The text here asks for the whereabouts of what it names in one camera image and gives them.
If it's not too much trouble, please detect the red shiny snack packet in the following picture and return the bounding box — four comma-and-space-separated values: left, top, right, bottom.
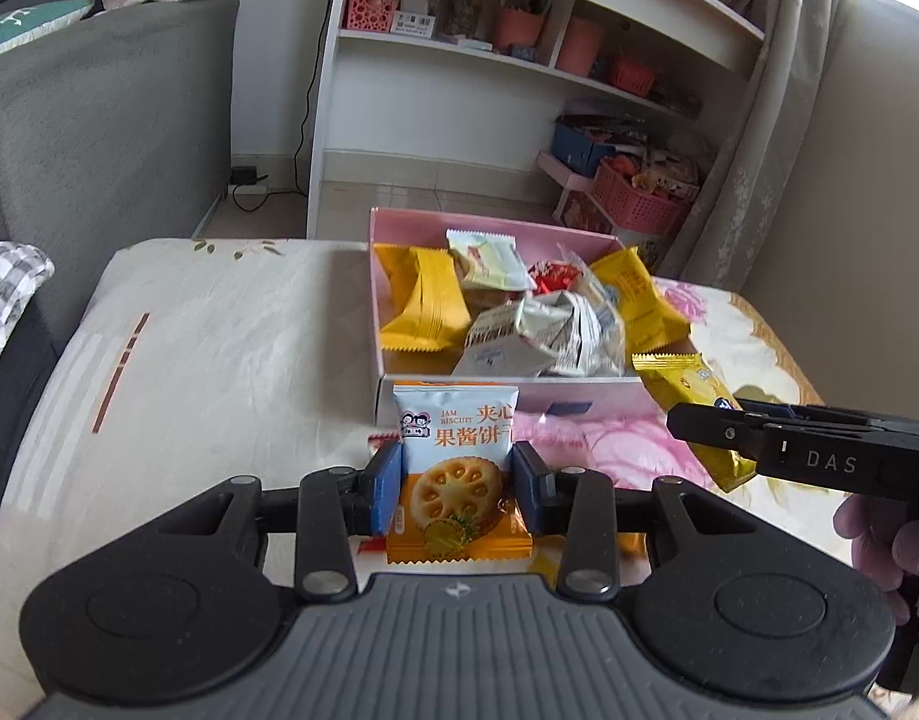
527, 261, 585, 298

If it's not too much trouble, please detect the plain yellow snack packet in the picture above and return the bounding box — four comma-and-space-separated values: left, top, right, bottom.
590, 246, 692, 358
374, 242, 474, 355

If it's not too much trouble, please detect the printed white drawer cabinet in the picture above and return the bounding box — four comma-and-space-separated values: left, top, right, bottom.
553, 186, 618, 235

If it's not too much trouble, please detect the pink pen holder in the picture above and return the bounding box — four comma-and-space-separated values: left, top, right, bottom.
493, 6, 548, 50

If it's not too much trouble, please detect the lace curtain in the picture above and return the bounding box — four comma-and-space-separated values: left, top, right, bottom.
654, 0, 860, 295

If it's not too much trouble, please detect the white bookshelf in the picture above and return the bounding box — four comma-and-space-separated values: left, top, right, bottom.
305, 0, 777, 242

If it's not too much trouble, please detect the yellow blue snack packet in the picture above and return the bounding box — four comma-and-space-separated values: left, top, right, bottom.
630, 351, 761, 494

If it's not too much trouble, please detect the teal cushion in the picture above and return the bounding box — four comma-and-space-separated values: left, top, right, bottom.
0, 0, 95, 65

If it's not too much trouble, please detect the small pink perforated basket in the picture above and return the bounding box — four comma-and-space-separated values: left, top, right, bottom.
346, 0, 399, 34

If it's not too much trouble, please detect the person's right hand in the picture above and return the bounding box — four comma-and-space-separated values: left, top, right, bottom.
833, 493, 919, 625

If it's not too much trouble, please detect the pink cardboard box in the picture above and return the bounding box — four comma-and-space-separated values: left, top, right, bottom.
367, 208, 645, 430

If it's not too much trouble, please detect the white green snack packet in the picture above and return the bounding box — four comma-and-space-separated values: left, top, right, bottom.
446, 229, 537, 295

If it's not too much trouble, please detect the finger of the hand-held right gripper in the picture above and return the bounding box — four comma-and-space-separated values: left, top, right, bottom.
665, 400, 777, 467
733, 396, 906, 427

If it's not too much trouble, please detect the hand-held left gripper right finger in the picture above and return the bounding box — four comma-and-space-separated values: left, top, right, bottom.
509, 439, 762, 605

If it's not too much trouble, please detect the large pink storage basket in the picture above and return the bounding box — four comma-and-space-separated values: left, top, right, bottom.
593, 159, 695, 238

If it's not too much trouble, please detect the grey sofa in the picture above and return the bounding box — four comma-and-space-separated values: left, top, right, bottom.
0, 0, 245, 421

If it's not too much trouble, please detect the black power cable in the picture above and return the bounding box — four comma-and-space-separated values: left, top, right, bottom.
230, 67, 314, 212

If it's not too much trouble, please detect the blue storage basket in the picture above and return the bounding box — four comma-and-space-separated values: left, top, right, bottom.
552, 118, 620, 178

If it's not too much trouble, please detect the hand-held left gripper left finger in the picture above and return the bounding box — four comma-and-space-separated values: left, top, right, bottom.
140, 439, 405, 605

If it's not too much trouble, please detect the small red basket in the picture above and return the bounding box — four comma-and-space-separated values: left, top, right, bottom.
608, 56, 660, 95

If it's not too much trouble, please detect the grey checkered pillow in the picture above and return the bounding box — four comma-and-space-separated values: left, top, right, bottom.
0, 241, 57, 392

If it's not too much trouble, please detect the blue orange biscuit packet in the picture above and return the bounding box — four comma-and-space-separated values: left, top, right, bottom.
385, 381, 536, 565

